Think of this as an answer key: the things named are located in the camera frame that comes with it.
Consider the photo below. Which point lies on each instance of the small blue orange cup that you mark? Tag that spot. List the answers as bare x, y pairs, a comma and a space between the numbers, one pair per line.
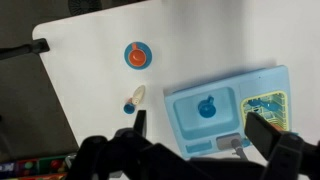
129, 107

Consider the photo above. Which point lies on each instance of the blue toy saucer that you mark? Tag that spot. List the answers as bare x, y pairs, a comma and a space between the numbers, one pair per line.
145, 48

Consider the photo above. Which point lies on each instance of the grey toy faucet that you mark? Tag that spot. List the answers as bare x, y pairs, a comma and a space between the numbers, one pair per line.
232, 141

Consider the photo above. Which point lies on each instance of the orange toy teacup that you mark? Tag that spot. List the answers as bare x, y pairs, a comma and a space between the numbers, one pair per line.
137, 57

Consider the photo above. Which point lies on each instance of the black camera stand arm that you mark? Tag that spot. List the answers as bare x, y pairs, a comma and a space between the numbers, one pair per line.
36, 47

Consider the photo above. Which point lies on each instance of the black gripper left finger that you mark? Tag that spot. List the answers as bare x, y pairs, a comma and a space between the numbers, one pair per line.
140, 125

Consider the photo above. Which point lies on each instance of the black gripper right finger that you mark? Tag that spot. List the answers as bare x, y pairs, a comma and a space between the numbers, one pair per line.
270, 142

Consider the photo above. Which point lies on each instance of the light blue toy sink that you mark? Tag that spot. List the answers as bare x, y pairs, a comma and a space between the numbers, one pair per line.
196, 135

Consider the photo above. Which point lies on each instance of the yellow toy dish rack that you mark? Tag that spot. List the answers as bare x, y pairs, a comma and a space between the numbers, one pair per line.
272, 106

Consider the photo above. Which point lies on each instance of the blue toy cup in sink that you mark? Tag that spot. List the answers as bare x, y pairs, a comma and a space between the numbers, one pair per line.
206, 107

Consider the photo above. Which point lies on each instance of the toy storage shelf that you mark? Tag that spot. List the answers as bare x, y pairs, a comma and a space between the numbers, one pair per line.
47, 168

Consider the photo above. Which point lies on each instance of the white toy bottle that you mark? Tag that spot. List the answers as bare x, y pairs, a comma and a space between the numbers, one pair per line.
138, 95

